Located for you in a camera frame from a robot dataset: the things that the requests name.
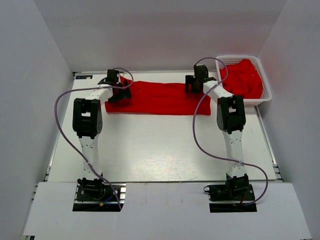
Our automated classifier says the red t shirt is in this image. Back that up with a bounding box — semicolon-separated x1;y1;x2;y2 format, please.
104;81;204;116

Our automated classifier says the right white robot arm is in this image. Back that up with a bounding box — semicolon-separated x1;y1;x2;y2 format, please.
185;64;249;200

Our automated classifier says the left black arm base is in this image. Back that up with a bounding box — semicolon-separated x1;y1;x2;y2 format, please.
72;183;126;213

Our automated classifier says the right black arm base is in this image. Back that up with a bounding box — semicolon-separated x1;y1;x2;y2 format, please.
203;184;257;214

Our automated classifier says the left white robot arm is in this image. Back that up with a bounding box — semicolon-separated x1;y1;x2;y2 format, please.
72;67;133;179

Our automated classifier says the red t shirts pile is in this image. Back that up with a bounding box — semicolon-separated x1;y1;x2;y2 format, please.
222;58;263;99

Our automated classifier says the blue table label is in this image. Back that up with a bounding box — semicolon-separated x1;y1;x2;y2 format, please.
75;75;93;80

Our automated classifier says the white plastic basket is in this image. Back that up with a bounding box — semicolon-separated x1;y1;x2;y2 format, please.
215;55;272;106

